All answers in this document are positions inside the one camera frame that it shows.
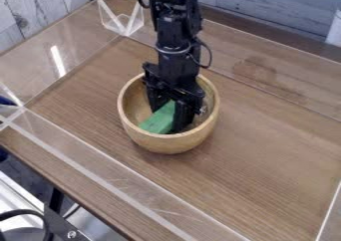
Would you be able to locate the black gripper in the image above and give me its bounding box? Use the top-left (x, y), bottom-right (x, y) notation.
top-left (143, 45), bottom-right (204, 132)

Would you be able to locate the green rectangular block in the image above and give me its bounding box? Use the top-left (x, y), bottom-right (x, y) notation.
top-left (139, 101), bottom-right (175, 134)

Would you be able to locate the brown wooden bowl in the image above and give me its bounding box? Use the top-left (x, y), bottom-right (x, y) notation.
top-left (118, 73), bottom-right (220, 154)

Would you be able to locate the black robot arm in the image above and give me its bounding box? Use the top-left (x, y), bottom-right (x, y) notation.
top-left (138, 0), bottom-right (211, 132)

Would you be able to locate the blue object left edge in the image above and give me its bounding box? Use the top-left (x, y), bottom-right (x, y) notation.
top-left (0, 96), bottom-right (17, 106)

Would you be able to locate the clear acrylic tray wall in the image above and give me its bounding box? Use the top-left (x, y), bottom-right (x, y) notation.
top-left (0, 0), bottom-right (341, 241)

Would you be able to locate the black metal bracket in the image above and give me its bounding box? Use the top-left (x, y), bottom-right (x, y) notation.
top-left (44, 206), bottom-right (91, 241)

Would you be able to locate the black cable bottom left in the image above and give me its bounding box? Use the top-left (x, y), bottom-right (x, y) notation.
top-left (0, 208), bottom-right (51, 241)

